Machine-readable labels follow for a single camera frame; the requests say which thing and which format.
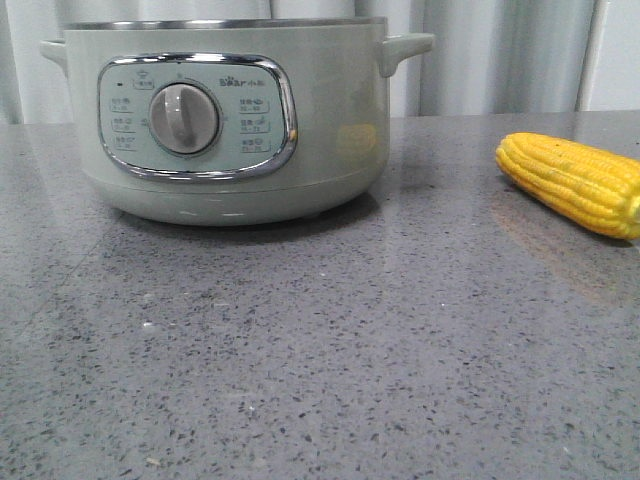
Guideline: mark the yellow corn cob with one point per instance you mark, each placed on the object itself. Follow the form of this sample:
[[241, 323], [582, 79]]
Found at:
[[595, 188]]

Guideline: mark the pale green electric cooking pot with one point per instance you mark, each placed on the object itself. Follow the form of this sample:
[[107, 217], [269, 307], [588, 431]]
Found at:
[[232, 122]]

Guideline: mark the white pleated curtain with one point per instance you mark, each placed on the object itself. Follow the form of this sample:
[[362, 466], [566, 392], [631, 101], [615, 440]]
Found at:
[[489, 56]]

